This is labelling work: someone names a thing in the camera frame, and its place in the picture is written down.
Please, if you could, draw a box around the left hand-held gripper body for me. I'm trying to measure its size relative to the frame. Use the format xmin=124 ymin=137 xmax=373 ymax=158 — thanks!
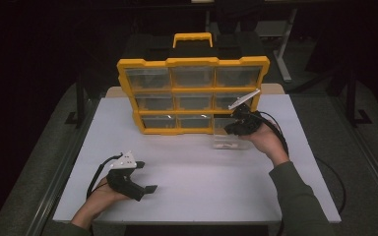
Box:
xmin=105 ymin=149 xmax=147 ymax=203

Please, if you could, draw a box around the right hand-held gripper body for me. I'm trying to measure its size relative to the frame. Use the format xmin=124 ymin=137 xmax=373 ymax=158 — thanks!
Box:
xmin=225 ymin=88 xmax=264 ymax=137

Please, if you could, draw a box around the single clear plastic drawer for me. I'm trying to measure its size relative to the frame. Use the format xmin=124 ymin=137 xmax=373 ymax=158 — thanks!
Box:
xmin=212 ymin=115 xmax=254 ymax=151

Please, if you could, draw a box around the yellow black drawer organizer cabinet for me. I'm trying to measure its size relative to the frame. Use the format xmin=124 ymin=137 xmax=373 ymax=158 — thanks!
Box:
xmin=116 ymin=31 xmax=272 ymax=137

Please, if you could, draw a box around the person's left hand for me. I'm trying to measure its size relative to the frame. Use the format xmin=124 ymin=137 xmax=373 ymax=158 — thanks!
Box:
xmin=89 ymin=176 xmax=131 ymax=212

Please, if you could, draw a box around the person's right hand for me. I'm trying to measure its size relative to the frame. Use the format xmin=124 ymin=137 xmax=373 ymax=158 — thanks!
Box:
xmin=241 ymin=121 xmax=290 ymax=167

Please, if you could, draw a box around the set of clear organizer drawers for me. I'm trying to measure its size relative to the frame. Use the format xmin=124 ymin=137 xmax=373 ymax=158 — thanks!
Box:
xmin=125 ymin=66 xmax=264 ymax=130

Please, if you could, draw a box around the white metal desk leg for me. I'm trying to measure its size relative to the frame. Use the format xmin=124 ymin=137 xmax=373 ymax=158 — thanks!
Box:
xmin=273 ymin=7 xmax=299 ymax=84

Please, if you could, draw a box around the black metal stand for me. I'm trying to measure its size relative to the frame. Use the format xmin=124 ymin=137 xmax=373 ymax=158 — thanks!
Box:
xmin=345 ymin=67 xmax=374 ymax=128
xmin=64 ymin=70 xmax=88 ymax=128

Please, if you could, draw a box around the grey box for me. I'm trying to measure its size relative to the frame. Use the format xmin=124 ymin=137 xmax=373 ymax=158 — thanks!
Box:
xmin=255 ymin=20 xmax=288 ymax=38

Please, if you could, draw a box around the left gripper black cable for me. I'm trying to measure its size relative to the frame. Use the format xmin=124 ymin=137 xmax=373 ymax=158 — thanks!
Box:
xmin=85 ymin=152 xmax=123 ymax=200

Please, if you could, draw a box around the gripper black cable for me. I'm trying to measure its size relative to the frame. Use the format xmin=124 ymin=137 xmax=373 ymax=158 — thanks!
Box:
xmin=258 ymin=110 xmax=290 ymax=155
xmin=85 ymin=152 xmax=123 ymax=200

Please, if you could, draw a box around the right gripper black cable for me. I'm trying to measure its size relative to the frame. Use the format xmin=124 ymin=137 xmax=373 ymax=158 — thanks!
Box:
xmin=258 ymin=110 xmax=290 ymax=155

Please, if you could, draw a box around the aluminium frame rail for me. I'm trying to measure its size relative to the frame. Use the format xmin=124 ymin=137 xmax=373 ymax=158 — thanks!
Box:
xmin=29 ymin=97 xmax=101 ymax=236
xmin=336 ymin=96 xmax=378 ymax=210

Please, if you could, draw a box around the black floor cable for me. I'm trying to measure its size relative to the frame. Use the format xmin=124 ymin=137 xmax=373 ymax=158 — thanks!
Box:
xmin=314 ymin=156 xmax=347 ymax=216

